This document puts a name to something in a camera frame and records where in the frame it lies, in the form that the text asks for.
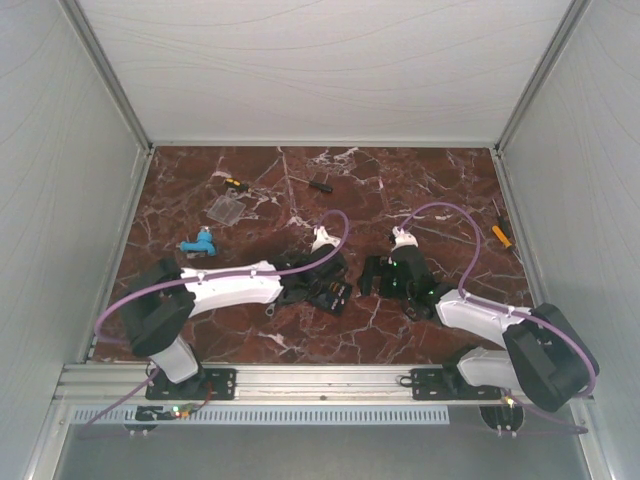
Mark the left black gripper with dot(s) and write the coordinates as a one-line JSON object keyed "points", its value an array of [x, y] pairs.
{"points": [[327, 283]]}

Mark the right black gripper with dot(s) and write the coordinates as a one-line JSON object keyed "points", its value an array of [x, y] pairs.
{"points": [[373, 267]]}

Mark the black fuse box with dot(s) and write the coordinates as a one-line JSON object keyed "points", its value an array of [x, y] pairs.
{"points": [[331, 297]]}

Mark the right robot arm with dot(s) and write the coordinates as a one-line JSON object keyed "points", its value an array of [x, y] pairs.
{"points": [[539, 353]]}

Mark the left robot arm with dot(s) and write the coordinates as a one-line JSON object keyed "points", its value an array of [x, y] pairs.
{"points": [[154, 321]]}

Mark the clear plastic fuse box lid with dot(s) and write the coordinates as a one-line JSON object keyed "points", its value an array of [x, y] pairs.
{"points": [[226, 210]]}

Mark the silver combination wrench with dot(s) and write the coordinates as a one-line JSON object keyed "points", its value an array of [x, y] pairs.
{"points": [[270, 310]]}

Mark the yellow black small screwdriver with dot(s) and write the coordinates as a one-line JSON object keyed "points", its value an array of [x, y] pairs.
{"points": [[236, 185]]}

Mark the thin black screwdriver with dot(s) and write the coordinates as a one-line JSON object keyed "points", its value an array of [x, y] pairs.
{"points": [[501, 221]]}

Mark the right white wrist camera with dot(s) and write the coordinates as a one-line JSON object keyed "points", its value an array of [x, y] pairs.
{"points": [[401, 238]]}

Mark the black handle screwdriver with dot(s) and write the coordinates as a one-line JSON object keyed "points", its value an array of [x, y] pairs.
{"points": [[314, 184]]}

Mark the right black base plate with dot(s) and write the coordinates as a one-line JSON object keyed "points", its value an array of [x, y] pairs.
{"points": [[427, 384]]}

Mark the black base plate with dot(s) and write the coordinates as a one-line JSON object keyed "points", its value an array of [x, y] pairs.
{"points": [[219, 383], [427, 384]]}

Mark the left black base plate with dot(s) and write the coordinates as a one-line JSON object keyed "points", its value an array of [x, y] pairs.
{"points": [[219, 383]]}

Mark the orange handle screwdriver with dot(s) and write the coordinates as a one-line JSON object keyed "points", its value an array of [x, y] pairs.
{"points": [[502, 237]]}

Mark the grey slotted cable duct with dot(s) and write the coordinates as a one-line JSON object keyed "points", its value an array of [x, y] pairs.
{"points": [[287, 415]]}

